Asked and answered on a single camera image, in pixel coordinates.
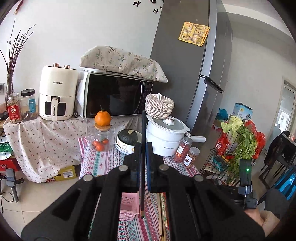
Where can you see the black lid clear jar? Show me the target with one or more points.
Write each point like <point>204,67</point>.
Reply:
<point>28,104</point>

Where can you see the disposable chopsticks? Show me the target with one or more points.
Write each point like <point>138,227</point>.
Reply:
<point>164,217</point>

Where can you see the long wooden chopstick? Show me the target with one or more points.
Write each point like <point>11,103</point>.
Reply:
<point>160,217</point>

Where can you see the blue white carton box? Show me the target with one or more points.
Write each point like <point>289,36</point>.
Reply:
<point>242,111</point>

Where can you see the green leafy vegetables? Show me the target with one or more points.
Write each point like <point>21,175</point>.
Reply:
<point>241,144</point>

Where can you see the woven lidded basket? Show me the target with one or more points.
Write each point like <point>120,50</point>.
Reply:
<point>158,106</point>

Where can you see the dried twig branches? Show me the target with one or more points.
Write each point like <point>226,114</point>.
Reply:
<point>14,46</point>

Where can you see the black wire vegetable rack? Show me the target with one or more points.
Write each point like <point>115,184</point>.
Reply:
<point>216,165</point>

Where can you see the floral cloth cover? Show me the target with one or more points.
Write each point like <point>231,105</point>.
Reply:
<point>120,61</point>

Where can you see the beige fleece sleeve forearm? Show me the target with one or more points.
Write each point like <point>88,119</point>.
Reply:
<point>268,221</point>

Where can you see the dark green pumpkin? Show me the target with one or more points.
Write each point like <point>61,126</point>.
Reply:
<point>128,136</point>

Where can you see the black microwave oven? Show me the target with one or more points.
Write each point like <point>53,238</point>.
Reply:
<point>116,93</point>

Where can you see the white floral table cover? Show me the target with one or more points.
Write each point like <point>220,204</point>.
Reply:
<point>43,147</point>

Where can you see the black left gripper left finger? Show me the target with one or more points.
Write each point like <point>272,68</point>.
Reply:
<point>131,178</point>

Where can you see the goji berry jar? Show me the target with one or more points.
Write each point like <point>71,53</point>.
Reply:
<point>183,149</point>

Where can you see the grey refrigerator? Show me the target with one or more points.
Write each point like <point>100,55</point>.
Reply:
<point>196,75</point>

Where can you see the orange fruit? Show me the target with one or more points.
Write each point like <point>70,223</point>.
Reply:
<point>102,118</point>

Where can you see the pink perforated utensil basket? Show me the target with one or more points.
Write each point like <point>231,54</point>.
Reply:
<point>129,207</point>

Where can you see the dried fruit slices jar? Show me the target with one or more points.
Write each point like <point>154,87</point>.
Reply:
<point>191,157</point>

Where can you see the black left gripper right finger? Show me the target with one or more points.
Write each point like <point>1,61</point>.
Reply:
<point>156,180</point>

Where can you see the glass jar with tomatoes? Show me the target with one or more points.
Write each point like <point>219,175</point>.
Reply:
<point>100,138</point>

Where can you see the person right hand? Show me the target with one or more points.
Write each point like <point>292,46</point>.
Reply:
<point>255,215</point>

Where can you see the yellow cardboard box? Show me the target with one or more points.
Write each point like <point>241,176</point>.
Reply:
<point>66,174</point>

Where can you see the red label spice jar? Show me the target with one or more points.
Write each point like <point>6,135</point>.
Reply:
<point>14,107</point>

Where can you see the white stacked bowls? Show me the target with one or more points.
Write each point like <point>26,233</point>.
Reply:
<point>125,147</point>

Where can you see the white air fryer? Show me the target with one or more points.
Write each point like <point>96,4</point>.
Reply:
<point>57,92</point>

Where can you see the yellow fridge cloth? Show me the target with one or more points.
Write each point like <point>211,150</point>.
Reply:
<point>194,33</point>

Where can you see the black chair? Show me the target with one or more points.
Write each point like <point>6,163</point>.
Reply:
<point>282,150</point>

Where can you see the white electric cooking pot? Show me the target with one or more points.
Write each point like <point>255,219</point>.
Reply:
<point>165,135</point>

